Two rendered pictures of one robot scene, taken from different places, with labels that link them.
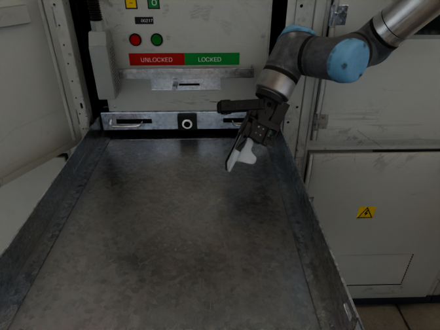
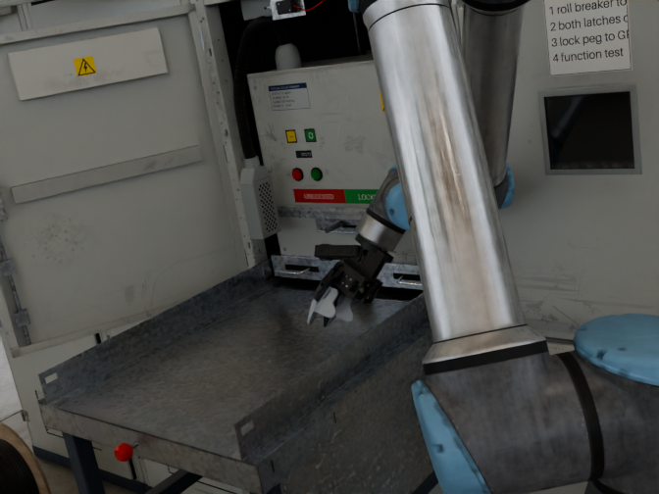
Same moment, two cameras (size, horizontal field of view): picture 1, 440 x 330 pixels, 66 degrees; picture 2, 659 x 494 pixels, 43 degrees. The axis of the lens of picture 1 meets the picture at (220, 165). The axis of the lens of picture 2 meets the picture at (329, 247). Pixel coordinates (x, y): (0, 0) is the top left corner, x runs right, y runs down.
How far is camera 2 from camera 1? 1.25 m
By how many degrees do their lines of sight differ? 41
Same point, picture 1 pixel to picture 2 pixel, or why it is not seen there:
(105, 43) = (251, 180)
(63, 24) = (232, 161)
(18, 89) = (183, 223)
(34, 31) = (207, 168)
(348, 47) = (394, 191)
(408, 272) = not seen: outside the picture
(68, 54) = (236, 190)
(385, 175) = not seen: hidden behind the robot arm
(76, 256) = (145, 371)
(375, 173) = not seen: hidden behind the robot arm
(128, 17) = (290, 151)
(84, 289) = (129, 390)
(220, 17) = (374, 148)
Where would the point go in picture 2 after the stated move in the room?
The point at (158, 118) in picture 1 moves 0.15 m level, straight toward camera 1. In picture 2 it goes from (325, 266) to (295, 288)
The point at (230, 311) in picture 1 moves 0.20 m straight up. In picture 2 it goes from (196, 424) to (172, 321)
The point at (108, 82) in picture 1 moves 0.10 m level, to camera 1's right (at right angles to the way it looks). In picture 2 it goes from (256, 221) to (285, 222)
